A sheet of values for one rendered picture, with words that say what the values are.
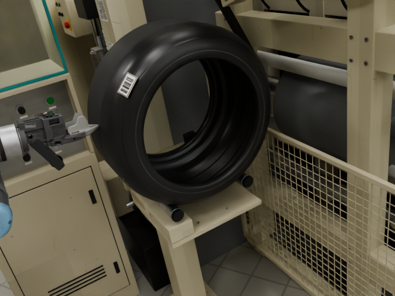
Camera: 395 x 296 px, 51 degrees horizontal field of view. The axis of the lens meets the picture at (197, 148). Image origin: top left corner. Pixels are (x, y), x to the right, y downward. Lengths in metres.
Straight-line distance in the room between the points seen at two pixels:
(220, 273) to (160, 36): 1.57
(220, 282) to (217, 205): 0.91
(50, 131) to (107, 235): 1.05
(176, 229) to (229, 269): 1.09
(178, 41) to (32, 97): 0.85
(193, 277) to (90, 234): 0.54
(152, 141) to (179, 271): 0.67
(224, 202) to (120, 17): 0.74
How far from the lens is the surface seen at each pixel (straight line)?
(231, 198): 1.55
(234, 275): 2.39
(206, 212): 1.50
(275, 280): 2.35
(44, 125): 1.16
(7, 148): 1.15
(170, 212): 1.35
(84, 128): 1.20
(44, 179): 1.91
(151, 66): 1.12
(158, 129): 1.62
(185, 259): 1.98
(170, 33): 1.17
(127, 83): 1.12
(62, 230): 2.04
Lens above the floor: 1.69
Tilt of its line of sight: 27 degrees down
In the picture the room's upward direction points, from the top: 11 degrees counter-clockwise
